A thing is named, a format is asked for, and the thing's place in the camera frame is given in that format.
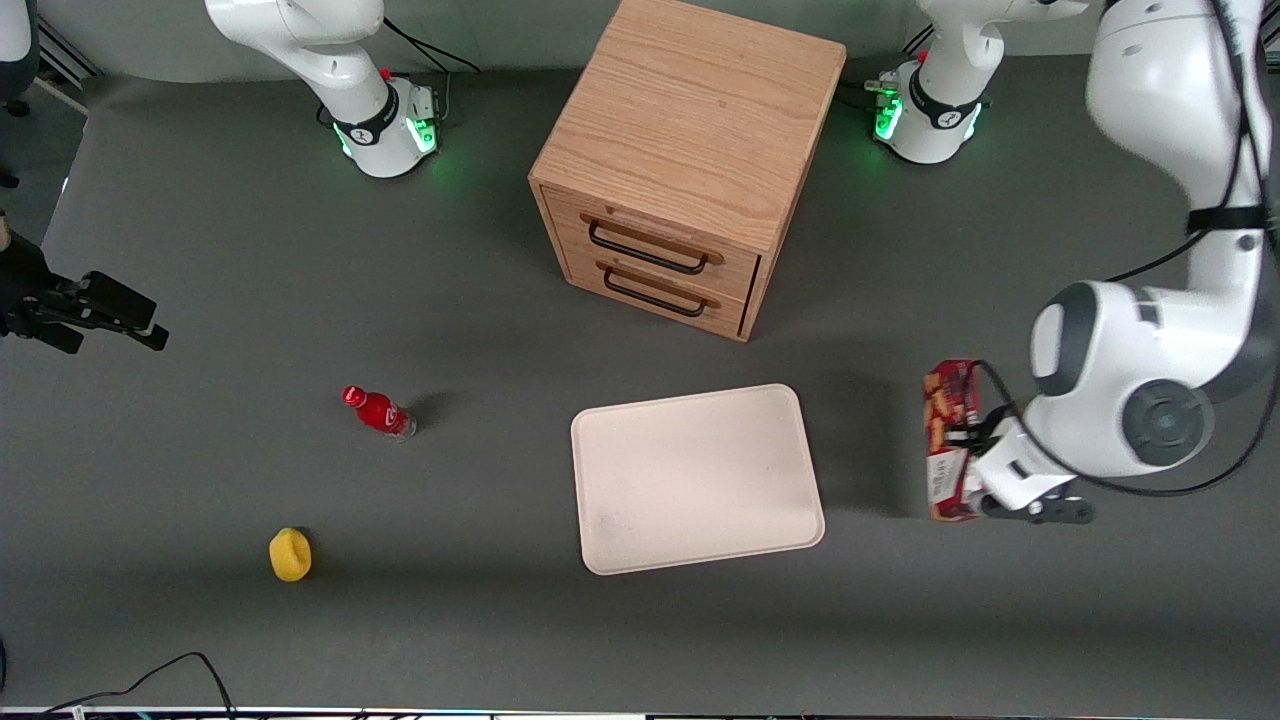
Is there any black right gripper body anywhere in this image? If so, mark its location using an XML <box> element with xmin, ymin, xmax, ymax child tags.
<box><xmin>0</xmin><ymin>232</ymin><xmax>63</xmax><ymax>343</ymax></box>

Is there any red cookie box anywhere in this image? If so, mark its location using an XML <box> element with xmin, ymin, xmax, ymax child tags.
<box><xmin>921</xmin><ymin>359</ymin><xmax>988</xmax><ymax>524</ymax></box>

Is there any beige plastic tray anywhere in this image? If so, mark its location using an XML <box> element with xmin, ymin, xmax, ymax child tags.
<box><xmin>570</xmin><ymin>383</ymin><xmax>827</xmax><ymax>577</ymax></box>

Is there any small red soda bottle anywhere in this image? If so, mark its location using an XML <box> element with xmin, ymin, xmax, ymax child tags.
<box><xmin>341</xmin><ymin>385</ymin><xmax>418</xmax><ymax>439</ymax></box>

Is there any yellow lemon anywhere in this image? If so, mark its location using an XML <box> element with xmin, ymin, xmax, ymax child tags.
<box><xmin>268</xmin><ymin>527</ymin><xmax>313</xmax><ymax>583</ymax></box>

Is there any wooden drawer front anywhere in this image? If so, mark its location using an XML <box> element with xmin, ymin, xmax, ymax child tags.
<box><xmin>543</xmin><ymin>188</ymin><xmax>762</xmax><ymax>302</ymax></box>
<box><xmin>562</xmin><ymin>250</ymin><xmax>754</xmax><ymax>337</ymax></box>

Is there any wooden drawer cabinet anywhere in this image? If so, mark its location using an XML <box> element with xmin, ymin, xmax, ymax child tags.
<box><xmin>528</xmin><ymin>0</ymin><xmax>849</xmax><ymax>344</ymax></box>

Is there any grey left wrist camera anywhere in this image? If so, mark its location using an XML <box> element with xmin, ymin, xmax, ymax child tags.
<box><xmin>980</xmin><ymin>492</ymin><xmax>1095</xmax><ymax>527</ymax></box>

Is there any aluminium frame rail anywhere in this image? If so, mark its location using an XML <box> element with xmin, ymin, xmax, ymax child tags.
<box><xmin>35</xmin><ymin>18</ymin><xmax>103</xmax><ymax>117</ymax></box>

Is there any black metal drawer handle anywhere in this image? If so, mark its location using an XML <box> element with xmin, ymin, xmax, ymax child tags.
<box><xmin>587</xmin><ymin>220</ymin><xmax>712</xmax><ymax>276</ymax></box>
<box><xmin>602</xmin><ymin>265</ymin><xmax>709</xmax><ymax>319</ymax></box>

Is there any black cable at table edge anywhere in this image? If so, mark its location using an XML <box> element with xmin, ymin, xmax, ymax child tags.
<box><xmin>40</xmin><ymin>652</ymin><xmax>237</xmax><ymax>717</ymax></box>

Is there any black left arm base cable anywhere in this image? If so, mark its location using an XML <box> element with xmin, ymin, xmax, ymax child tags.
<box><xmin>838</xmin><ymin>28</ymin><xmax>937</xmax><ymax>113</ymax></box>

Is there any black arm base cable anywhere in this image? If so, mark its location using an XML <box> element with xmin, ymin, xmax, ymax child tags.
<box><xmin>838</xmin><ymin>28</ymin><xmax>937</xmax><ymax>113</ymax></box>
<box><xmin>382</xmin><ymin>15</ymin><xmax>482</xmax><ymax>76</ymax></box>

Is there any black right arm base cable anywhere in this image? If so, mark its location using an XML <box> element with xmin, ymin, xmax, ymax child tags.
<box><xmin>382</xmin><ymin>15</ymin><xmax>482</xmax><ymax>76</ymax></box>

